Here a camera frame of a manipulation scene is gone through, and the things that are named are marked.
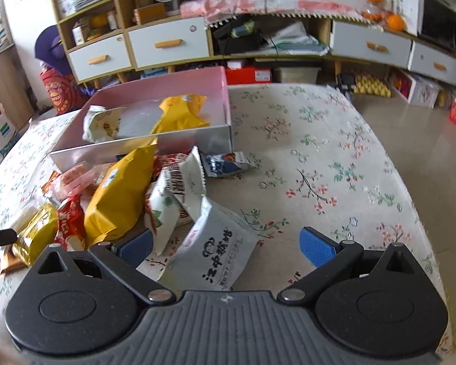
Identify black microwave oven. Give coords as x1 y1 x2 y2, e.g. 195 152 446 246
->
418 0 456 52

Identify red gift bag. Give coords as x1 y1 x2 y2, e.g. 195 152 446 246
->
39 68 86 115

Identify wooden tv cabinet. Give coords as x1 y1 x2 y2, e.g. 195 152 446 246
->
50 0 456 88

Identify large yellow snack packet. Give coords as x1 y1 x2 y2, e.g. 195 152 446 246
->
84 139 159 247

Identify white drawer orange handle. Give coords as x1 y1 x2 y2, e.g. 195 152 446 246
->
67 34 132 82
408 41 456 86
329 21 413 70
128 17 211 70

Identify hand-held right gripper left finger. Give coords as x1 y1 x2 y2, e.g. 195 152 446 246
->
37 228 176 306

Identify purple cloth bag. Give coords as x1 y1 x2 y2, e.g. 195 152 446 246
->
34 25 80 84

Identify clear plastic storage container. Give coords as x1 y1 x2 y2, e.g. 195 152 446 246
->
275 66 322 84

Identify gold snack packet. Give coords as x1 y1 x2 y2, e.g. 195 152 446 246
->
12 203 58 267

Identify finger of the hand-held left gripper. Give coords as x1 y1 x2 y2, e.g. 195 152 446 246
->
0 228 18 249

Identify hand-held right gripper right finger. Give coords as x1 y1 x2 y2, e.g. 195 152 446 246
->
277 227 419 305

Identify pink and silver cardboard box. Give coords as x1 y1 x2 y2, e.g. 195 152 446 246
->
50 66 234 173

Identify white floral box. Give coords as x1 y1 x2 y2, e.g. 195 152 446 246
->
389 68 441 107

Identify pink patterned cloth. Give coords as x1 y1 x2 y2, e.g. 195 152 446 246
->
180 0 384 31

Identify red box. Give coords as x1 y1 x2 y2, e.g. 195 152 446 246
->
226 68 272 85

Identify black bag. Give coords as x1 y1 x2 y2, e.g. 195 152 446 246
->
212 19 264 56

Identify wooden side cabinet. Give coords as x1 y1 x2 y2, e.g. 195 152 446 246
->
0 0 35 130

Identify brown cardboard box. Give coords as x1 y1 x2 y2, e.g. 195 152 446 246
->
134 3 167 25

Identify white shopping bag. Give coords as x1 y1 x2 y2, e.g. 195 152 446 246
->
0 103 18 164

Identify blue and white snack packet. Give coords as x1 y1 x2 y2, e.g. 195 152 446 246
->
203 151 262 179

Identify red and white snack packet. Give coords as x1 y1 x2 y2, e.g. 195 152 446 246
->
152 153 191 176

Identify pile of white papers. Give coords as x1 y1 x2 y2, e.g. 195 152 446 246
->
262 21 331 56

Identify white snack packet orange print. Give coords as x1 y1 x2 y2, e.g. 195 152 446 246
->
82 106 124 144

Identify yellow egg tray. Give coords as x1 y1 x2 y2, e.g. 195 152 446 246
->
353 74 391 97

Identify small black device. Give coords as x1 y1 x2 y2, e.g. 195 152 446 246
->
336 72 356 92

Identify white snack packet brown stripes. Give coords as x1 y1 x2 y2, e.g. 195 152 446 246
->
163 145 208 225

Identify orange brown snack packet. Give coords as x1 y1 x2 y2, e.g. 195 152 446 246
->
0 247 27 276

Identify large pink cracker packet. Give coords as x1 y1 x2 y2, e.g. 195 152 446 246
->
42 162 99 203

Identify white snack packet black print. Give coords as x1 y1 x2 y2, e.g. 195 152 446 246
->
157 195 260 291

